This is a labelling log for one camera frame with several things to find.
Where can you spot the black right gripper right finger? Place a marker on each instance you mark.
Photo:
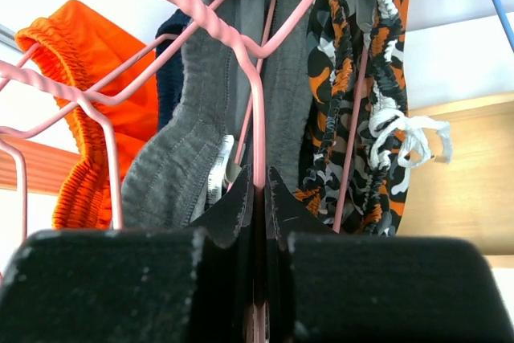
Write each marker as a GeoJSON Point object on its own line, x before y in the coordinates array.
{"type": "Point", "coordinates": [328, 287]}

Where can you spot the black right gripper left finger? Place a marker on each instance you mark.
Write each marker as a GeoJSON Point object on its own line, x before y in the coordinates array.
{"type": "Point", "coordinates": [136, 278]}

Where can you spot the orange camouflage shorts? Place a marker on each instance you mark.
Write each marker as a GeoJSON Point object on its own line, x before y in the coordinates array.
{"type": "Point", "coordinates": [362, 142]}

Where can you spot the pink hanger of navy shorts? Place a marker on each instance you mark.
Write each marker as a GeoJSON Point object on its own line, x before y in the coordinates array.
{"type": "Point", "coordinates": [204, 17]}

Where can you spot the navy blue shorts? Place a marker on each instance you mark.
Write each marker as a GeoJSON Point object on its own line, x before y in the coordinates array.
{"type": "Point", "coordinates": [170, 77]}

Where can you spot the pink hanger of orange shorts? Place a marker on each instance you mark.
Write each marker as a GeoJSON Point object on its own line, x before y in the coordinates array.
{"type": "Point", "coordinates": [14, 177]}

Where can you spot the grey shorts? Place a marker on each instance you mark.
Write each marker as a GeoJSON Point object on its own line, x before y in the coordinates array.
{"type": "Point", "coordinates": [166, 185]}

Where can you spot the pink hanger of camouflage shorts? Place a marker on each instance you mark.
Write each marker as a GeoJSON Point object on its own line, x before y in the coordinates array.
{"type": "Point", "coordinates": [337, 59]}

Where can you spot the pink hanger of grey shorts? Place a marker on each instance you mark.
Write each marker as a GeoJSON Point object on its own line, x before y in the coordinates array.
{"type": "Point", "coordinates": [188, 200]}

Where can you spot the blue wire hanger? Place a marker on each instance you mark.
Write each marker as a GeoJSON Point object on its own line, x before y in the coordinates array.
{"type": "Point", "coordinates": [503, 18]}

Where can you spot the wooden clothes rack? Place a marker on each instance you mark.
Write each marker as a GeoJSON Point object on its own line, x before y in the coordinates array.
{"type": "Point", "coordinates": [472, 197]}

